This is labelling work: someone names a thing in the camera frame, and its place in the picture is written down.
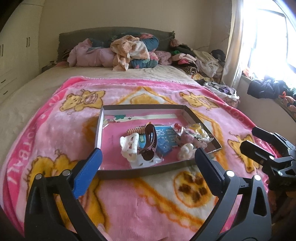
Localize pink cartoon bear blanket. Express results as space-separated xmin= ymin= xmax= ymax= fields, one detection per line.
xmin=0 ymin=76 xmax=284 ymax=241

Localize floral peach cloth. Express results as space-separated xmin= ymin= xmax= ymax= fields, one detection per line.
xmin=110 ymin=35 xmax=150 ymax=71

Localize dark teal floral quilt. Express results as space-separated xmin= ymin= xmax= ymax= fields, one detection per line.
xmin=129 ymin=33 xmax=159 ymax=69

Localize dark shallow cardboard box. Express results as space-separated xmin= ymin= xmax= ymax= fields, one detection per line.
xmin=95 ymin=104 xmax=222 ymax=180

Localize window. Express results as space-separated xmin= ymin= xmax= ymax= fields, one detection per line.
xmin=244 ymin=1 xmax=295 ymax=85

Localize black jacket on sill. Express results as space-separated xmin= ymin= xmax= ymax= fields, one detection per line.
xmin=247 ymin=79 xmax=288 ymax=99

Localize brown banana hair clip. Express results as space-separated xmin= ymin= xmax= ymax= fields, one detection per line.
xmin=138 ymin=123 xmax=158 ymax=161

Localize cream built-in wardrobe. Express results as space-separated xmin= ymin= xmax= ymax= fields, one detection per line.
xmin=1 ymin=1 xmax=45 ymax=102

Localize bagged red earrings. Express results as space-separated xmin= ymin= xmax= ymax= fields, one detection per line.
xmin=172 ymin=123 xmax=185 ymax=135

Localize bagged yellow bangles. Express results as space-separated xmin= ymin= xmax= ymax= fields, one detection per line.
xmin=188 ymin=123 xmax=209 ymax=139

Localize laundry bag with clothes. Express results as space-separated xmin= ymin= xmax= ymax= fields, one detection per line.
xmin=203 ymin=82 xmax=240 ymax=108

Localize pink bedding bundle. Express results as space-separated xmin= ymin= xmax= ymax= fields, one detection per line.
xmin=67 ymin=38 xmax=115 ymax=68

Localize cream curtain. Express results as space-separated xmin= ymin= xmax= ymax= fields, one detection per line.
xmin=222 ymin=1 xmax=243 ymax=89

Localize blue small jewelry box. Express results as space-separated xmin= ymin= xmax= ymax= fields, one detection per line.
xmin=156 ymin=138 xmax=177 ymax=157

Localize dark green headboard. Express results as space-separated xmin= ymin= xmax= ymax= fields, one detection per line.
xmin=57 ymin=27 xmax=175 ymax=62

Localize beige spiral hair tie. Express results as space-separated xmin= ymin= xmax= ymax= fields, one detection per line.
xmin=126 ymin=124 xmax=147 ymax=136

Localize pile of mixed clothes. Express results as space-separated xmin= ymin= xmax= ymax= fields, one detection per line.
xmin=170 ymin=39 xmax=226 ymax=83

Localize pink fuzzy hair clip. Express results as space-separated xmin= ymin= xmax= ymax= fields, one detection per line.
xmin=180 ymin=133 xmax=196 ymax=145

